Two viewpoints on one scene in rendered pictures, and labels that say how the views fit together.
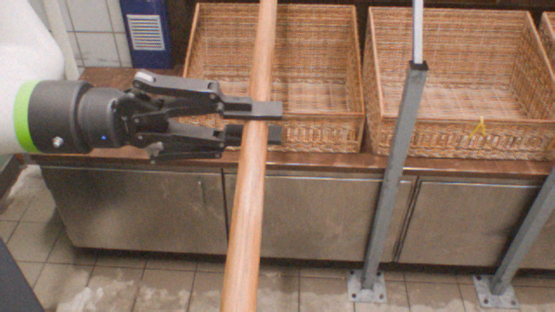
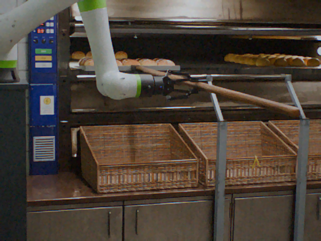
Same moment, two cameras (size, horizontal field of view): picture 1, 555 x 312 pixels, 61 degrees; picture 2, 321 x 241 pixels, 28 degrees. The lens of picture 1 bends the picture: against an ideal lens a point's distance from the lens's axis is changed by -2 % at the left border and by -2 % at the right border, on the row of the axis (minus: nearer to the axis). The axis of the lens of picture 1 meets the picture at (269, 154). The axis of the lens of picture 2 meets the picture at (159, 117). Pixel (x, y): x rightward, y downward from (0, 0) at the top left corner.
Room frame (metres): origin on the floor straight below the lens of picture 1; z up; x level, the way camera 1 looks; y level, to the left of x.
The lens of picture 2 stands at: (-1.96, 1.09, 1.45)
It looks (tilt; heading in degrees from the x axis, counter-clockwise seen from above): 8 degrees down; 340
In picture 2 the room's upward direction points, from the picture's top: 1 degrees clockwise
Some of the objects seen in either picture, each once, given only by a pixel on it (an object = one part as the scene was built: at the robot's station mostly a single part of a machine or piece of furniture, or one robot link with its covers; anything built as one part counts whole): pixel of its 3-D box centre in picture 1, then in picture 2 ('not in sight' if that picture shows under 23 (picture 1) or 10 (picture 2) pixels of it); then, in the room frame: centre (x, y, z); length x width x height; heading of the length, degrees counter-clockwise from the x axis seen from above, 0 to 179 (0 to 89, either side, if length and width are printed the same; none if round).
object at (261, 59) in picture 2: not in sight; (270, 59); (1.99, -1.20, 1.21); 0.61 x 0.48 x 0.06; 177
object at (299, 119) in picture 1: (272, 73); (136, 155); (1.35, -0.01, 0.72); 0.56 x 0.49 x 0.28; 88
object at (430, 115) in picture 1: (455, 79); (235, 151); (1.32, -0.60, 0.72); 0.56 x 0.49 x 0.28; 87
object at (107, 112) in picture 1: (127, 119); (162, 85); (0.47, 0.18, 1.20); 0.09 x 0.07 x 0.08; 88
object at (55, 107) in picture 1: (70, 115); (144, 85); (0.48, 0.25, 1.20); 0.12 x 0.06 x 0.09; 178
